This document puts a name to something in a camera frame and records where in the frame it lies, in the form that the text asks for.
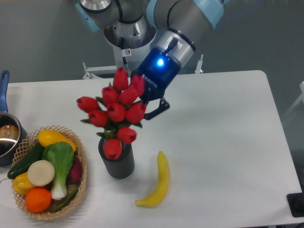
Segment yellow bell pepper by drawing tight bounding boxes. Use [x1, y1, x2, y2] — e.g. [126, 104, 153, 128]
[12, 172, 36, 195]

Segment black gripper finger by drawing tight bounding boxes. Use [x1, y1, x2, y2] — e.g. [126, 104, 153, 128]
[144, 97, 170, 120]

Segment woven wicker basket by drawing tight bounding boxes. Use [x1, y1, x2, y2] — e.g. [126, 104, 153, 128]
[12, 125, 87, 220]

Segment yellow squash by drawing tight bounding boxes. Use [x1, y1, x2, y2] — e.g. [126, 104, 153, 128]
[38, 130, 77, 152]

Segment orange fruit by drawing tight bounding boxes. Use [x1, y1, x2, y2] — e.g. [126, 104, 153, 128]
[25, 187, 52, 213]

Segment blue handled saucepan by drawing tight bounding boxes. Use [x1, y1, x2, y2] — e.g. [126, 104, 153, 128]
[0, 70, 27, 167]

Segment white frame at right edge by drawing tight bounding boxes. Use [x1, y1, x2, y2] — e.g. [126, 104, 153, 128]
[282, 81, 304, 126]

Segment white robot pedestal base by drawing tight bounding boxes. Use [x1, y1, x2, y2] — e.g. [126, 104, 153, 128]
[83, 43, 151, 79]

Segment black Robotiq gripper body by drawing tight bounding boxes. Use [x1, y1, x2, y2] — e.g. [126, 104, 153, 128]
[131, 47, 180, 102]

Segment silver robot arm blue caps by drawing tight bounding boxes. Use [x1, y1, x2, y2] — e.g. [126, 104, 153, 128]
[75, 0, 225, 120]

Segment black device at table edge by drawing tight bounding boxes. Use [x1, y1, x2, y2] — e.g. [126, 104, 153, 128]
[286, 192, 304, 218]

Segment red tulip bouquet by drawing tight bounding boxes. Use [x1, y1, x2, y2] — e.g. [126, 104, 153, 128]
[76, 67, 146, 160]

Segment beige round radish slice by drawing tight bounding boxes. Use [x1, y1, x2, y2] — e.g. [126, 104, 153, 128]
[27, 160, 55, 187]

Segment purple sweet potato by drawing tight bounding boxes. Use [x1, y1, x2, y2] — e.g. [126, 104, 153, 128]
[68, 156, 83, 182]

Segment green bok choy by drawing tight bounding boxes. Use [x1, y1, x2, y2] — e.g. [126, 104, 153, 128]
[42, 142, 74, 200]

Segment dark green cucumber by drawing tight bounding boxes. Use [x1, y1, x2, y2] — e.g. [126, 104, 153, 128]
[7, 142, 44, 180]

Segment dark grey ribbed vase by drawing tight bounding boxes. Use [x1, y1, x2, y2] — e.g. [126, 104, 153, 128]
[98, 138, 134, 179]

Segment green bean pod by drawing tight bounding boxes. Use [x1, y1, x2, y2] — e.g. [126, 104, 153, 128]
[50, 188, 78, 213]

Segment yellow banana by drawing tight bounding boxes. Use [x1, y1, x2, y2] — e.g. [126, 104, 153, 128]
[135, 151, 170, 208]

